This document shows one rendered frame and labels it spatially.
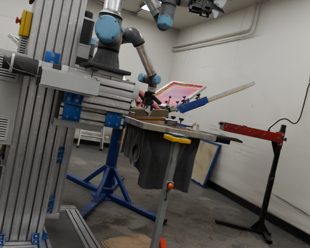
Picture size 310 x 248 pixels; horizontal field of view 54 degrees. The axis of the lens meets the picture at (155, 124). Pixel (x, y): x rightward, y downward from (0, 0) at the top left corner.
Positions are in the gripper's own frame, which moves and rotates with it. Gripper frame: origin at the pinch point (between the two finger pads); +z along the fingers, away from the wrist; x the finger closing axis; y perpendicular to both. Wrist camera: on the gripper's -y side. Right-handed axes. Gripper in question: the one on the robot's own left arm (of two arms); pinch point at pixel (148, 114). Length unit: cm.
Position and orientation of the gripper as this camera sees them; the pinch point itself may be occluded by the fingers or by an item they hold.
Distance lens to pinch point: 266.8
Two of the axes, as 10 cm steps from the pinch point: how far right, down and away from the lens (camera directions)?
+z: -2.1, 9.8, 0.5
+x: 3.9, 1.3, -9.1
